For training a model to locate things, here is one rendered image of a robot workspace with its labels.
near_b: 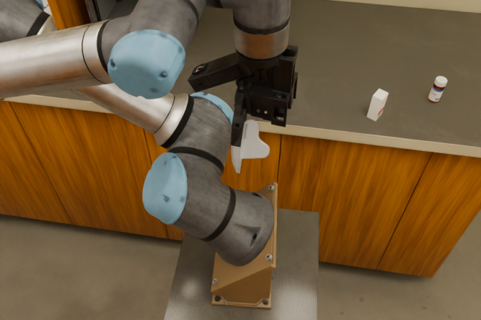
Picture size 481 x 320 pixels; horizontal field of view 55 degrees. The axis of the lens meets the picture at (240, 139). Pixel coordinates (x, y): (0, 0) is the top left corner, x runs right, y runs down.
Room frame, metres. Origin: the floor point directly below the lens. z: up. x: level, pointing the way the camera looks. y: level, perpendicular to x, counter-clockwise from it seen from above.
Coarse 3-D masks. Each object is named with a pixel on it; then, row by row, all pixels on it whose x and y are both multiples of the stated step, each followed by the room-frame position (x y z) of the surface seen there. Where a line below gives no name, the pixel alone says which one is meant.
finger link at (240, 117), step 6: (240, 102) 0.49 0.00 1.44; (240, 108) 0.49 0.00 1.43; (234, 114) 0.48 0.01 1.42; (240, 114) 0.48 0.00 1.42; (246, 114) 0.49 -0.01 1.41; (234, 120) 0.48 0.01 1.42; (240, 120) 0.48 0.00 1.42; (234, 126) 0.47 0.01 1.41; (240, 126) 0.48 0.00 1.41; (234, 132) 0.47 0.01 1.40; (240, 132) 0.47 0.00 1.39; (234, 138) 0.47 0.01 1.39; (240, 138) 0.47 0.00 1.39; (234, 144) 0.46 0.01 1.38; (240, 144) 0.46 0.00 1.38
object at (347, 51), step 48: (192, 48) 1.29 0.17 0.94; (336, 48) 1.29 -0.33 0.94; (384, 48) 1.29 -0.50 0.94; (432, 48) 1.29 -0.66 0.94; (480, 48) 1.29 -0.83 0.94; (48, 96) 1.05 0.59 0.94; (336, 96) 1.05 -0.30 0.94; (480, 96) 1.05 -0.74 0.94; (384, 144) 0.88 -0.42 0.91; (432, 144) 0.86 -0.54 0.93; (480, 144) 0.85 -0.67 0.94
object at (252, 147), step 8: (248, 120) 0.49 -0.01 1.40; (248, 128) 0.48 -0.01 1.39; (256, 128) 0.48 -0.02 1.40; (248, 136) 0.48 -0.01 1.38; (256, 136) 0.47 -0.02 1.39; (248, 144) 0.47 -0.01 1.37; (256, 144) 0.47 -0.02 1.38; (264, 144) 0.46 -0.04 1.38; (232, 152) 0.46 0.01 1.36; (240, 152) 0.46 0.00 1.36; (248, 152) 0.46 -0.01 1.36; (256, 152) 0.46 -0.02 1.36; (264, 152) 0.46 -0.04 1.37; (232, 160) 0.46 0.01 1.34; (240, 160) 0.46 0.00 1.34
